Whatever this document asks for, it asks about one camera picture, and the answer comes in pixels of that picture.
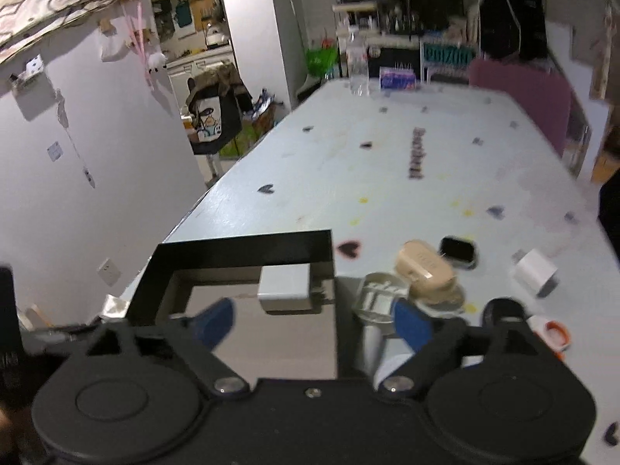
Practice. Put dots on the white cube charger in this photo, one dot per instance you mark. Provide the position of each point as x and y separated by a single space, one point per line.
536 272

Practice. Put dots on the white power adapter block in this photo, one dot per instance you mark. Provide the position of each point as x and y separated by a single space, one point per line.
285 288

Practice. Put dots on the black hanging garment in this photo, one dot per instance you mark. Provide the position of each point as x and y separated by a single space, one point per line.
513 30

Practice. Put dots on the green shopping bag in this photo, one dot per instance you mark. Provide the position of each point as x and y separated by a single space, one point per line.
319 61

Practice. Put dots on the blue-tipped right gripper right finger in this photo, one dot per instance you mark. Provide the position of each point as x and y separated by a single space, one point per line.
434 342

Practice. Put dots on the blue tissue pack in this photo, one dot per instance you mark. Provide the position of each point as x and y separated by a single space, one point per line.
391 78

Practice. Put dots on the white round tape measure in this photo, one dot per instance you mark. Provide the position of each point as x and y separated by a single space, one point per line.
376 298

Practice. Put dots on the black smartwatch face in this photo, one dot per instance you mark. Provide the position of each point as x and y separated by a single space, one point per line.
459 252

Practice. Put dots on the orange white scissors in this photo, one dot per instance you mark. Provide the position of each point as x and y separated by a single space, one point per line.
553 333

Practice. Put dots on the black storage box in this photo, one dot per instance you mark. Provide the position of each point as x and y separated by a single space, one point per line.
186 276

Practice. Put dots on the pink padded chair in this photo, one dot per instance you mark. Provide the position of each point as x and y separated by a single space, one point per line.
548 100

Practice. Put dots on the chair with cartoon bag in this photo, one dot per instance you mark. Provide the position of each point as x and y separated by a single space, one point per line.
216 103

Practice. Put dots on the teal poizon box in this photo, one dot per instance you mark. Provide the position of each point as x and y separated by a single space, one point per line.
446 61

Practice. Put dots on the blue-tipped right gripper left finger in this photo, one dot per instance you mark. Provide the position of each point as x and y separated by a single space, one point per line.
194 340

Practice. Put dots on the clear water bottle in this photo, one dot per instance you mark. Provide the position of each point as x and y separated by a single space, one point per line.
357 62

